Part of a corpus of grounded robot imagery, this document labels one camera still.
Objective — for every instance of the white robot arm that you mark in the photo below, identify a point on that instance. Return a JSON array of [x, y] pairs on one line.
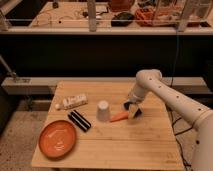
[[199, 116]]

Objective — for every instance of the orange crate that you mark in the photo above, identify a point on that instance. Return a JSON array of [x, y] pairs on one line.
[[157, 17]]

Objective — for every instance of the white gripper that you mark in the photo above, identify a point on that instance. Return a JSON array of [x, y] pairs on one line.
[[134, 110]]

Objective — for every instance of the black bowl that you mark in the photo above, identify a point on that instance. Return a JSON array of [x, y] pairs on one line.
[[122, 19]]

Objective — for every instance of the orange plate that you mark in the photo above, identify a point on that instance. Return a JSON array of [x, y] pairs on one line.
[[57, 139]]

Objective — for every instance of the wooden table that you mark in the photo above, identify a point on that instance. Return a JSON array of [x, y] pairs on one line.
[[146, 143]]

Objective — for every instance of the white paper cup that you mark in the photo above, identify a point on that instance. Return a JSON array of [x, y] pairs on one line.
[[103, 111]]

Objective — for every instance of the metal bracket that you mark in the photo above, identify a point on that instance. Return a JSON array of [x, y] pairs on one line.
[[14, 76]]

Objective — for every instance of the clear plastic bottle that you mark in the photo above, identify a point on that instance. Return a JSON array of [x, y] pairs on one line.
[[70, 102]]

